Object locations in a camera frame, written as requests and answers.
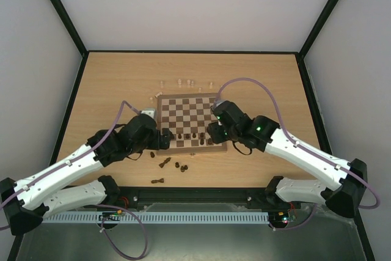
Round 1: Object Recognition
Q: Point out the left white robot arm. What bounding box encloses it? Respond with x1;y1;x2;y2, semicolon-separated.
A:
1;113;174;236

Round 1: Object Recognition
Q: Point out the white slotted cable duct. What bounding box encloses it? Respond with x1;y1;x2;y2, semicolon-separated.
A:
43;211;269;224

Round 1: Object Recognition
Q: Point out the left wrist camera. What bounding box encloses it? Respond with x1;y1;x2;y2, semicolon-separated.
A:
141;108;157;120

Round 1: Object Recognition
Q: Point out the black metal frame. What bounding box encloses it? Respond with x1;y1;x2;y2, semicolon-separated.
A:
1;0;390;260

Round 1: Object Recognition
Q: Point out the wooden chess board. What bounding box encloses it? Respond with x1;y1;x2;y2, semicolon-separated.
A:
157;93;227;155

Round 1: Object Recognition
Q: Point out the lying dark king piece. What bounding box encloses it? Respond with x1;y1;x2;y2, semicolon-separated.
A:
151;178;164;184

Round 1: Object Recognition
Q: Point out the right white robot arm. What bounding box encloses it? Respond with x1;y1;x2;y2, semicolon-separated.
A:
207;101;367;218

